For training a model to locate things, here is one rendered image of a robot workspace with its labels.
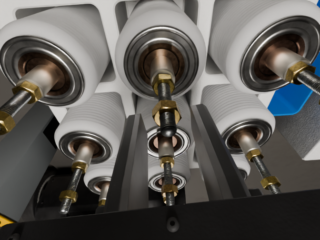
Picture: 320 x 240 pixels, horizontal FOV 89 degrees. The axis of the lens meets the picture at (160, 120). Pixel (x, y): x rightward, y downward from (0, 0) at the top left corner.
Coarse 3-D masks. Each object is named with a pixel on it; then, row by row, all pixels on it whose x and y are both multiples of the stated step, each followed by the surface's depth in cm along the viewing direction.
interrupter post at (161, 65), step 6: (156, 60) 15; (162, 60) 15; (168, 60) 16; (150, 66) 16; (156, 66) 14; (162, 66) 14; (168, 66) 14; (150, 72) 15; (156, 72) 14; (162, 72) 14; (168, 72) 14; (150, 78) 14; (174, 78) 14
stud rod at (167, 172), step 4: (164, 164) 21; (168, 164) 21; (164, 168) 21; (168, 168) 21; (164, 172) 21; (168, 172) 20; (164, 176) 20; (168, 176) 20; (168, 180) 19; (172, 180) 20; (168, 196) 18; (172, 196) 18; (168, 200) 18; (172, 200) 18; (168, 204) 18; (172, 204) 17
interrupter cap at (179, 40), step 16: (144, 32) 14; (160, 32) 14; (176, 32) 14; (128, 48) 15; (144, 48) 15; (160, 48) 15; (176, 48) 15; (192, 48) 15; (128, 64) 16; (144, 64) 16; (176, 64) 17; (192, 64) 16; (128, 80) 17; (144, 80) 17; (176, 80) 18; (192, 80) 17
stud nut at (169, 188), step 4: (168, 184) 19; (172, 184) 19; (164, 188) 18; (168, 188) 18; (172, 188) 18; (176, 188) 19; (164, 192) 18; (168, 192) 18; (172, 192) 18; (176, 192) 18; (164, 196) 19
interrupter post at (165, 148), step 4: (160, 140) 24; (164, 140) 23; (168, 140) 23; (160, 144) 23; (164, 144) 23; (168, 144) 23; (172, 144) 24; (160, 148) 23; (164, 148) 22; (168, 148) 22; (172, 148) 23; (160, 152) 22; (164, 152) 22; (168, 152) 22; (172, 152) 22; (160, 156) 22; (164, 156) 22; (168, 156) 22; (172, 156) 22
